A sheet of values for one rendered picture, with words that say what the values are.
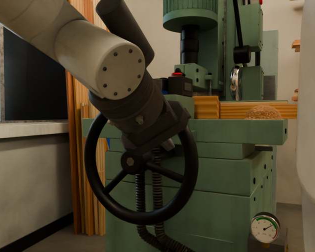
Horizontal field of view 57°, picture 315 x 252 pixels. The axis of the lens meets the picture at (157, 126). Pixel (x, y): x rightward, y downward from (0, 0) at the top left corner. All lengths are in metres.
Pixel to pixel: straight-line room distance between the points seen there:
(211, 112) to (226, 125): 0.11
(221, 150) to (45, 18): 0.57
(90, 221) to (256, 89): 1.69
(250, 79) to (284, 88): 2.23
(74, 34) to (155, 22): 3.32
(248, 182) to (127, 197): 0.36
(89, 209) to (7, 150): 0.74
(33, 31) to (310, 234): 0.27
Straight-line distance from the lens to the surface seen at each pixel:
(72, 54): 0.34
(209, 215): 0.81
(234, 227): 0.80
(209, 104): 0.85
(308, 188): 0.18
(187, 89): 0.77
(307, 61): 0.18
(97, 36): 0.33
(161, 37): 3.58
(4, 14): 0.30
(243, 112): 0.90
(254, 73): 1.07
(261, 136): 0.74
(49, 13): 0.30
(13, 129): 2.02
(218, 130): 0.76
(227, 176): 0.77
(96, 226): 2.40
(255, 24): 1.12
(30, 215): 2.31
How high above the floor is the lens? 0.91
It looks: 2 degrees down
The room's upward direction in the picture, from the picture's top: straight up
